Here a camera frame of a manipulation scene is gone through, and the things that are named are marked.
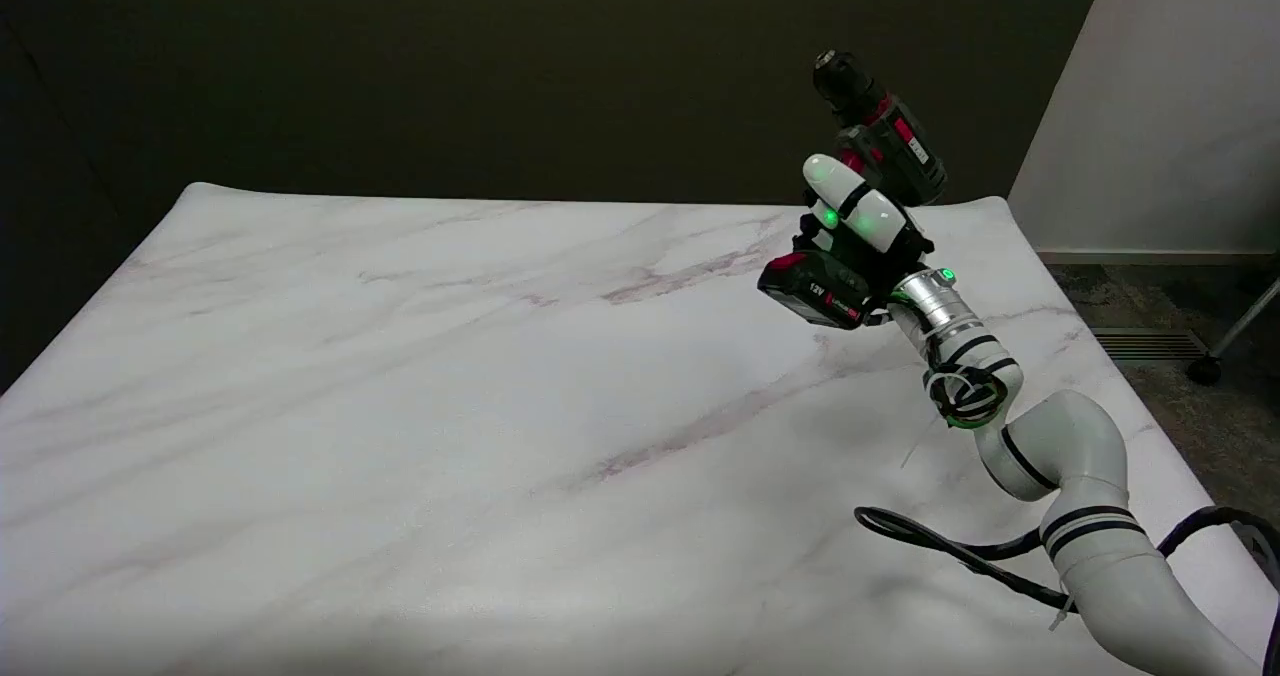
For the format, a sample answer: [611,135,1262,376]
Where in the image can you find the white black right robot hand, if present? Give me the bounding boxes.
[797,153,935,309]

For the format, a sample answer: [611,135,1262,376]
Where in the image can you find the black red power screwdriver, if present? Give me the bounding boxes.
[757,50,947,331]

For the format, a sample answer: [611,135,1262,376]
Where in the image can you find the metal floor vent grille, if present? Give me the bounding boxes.
[1092,329,1211,361]

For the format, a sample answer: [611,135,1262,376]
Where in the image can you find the grey chair leg with caster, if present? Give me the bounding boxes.
[1186,276,1280,387]

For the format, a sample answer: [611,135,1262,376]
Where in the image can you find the white marble table cover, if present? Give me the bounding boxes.
[0,182,1280,676]

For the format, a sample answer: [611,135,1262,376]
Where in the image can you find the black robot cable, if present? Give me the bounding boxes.
[854,504,1280,676]

